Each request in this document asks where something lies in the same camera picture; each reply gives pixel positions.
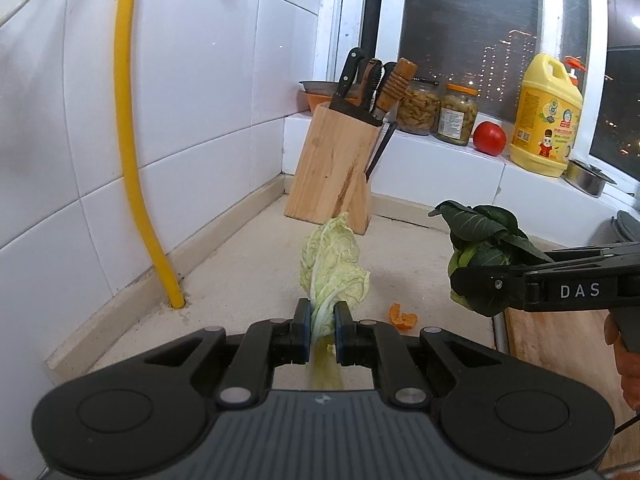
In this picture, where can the person right hand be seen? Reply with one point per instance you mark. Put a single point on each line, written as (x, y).
(627, 363)

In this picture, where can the wooden knife block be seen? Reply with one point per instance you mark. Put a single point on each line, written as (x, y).
(330, 177)

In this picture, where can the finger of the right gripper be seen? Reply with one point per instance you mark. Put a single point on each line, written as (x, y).
(594, 253)
(489, 290)

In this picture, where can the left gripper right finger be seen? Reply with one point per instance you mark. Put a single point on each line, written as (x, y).
(345, 334)

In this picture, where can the pale cabbage leaf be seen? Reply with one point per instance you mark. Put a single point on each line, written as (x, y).
(329, 272)

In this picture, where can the orange peel piece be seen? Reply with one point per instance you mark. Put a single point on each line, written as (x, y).
(403, 321)

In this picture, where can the small steel bowl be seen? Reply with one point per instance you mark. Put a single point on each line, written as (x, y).
(587, 178)

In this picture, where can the red tomato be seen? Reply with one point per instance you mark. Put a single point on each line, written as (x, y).
(489, 138)

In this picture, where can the yellow gas pipe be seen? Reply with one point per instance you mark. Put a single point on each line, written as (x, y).
(124, 114)

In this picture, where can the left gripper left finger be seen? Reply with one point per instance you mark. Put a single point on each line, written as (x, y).
(300, 334)

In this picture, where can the black handled knife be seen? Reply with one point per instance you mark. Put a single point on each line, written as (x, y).
(369, 82)
(347, 78)

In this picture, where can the yellow detergent jug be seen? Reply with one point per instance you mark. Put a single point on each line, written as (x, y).
(549, 109)

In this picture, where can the glass jar of pickles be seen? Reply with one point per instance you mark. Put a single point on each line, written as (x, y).
(418, 110)

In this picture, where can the orange bowl on sill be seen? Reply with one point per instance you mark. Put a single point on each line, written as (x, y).
(316, 99)

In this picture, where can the wooden cutting board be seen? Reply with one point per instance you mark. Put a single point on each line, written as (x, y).
(570, 344)

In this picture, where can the dark green vegetable leaf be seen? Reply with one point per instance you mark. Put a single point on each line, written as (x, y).
(484, 236)

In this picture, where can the steel dish on sill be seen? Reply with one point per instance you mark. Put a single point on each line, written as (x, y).
(327, 88)

